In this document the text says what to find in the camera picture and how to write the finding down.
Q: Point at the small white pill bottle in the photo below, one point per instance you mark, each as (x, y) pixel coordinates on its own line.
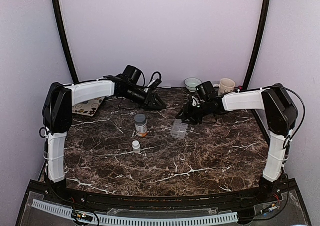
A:
(136, 146)

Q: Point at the orange pill bottle grey cap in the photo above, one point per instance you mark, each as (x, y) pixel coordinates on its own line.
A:
(140, 121)

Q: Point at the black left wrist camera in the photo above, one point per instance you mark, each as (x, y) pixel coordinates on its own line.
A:
(132, 73)

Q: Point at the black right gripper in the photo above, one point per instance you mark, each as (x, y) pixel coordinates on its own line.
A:
(188, 114)

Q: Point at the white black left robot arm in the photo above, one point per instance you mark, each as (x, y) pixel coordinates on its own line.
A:
(58, 112)

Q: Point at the black left corner post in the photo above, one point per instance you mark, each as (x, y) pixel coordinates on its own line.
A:
(64, 41)

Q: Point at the cream floral ceramic mug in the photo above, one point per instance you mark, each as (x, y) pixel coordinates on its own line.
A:
(225, 85)

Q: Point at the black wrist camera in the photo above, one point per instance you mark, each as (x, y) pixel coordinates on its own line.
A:
(132, 73)
(206, 90)

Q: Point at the clear plastic pill organizer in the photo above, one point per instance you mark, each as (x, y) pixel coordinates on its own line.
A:
(179, 129)

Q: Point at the black right corner post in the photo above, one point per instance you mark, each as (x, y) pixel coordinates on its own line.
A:
(257, 43)

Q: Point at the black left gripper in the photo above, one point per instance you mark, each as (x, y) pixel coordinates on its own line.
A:
(150, 100)

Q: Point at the white slotted cable duct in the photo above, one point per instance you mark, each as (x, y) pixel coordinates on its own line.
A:
(133, 218)

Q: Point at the floral patterned cloth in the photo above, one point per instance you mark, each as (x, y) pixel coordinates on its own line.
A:
(88, 108)

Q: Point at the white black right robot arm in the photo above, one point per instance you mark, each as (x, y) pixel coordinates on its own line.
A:
(281, 115)

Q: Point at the black corner post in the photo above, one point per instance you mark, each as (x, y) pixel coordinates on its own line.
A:
(257, 43)
(64, 41)

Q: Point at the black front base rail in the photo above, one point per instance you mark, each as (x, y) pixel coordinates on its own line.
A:
(102, 202)

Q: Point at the teal striped ceramic bowl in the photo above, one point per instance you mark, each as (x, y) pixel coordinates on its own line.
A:
(191, 83)

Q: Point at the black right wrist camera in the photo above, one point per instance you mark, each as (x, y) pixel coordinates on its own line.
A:
(206, 90)

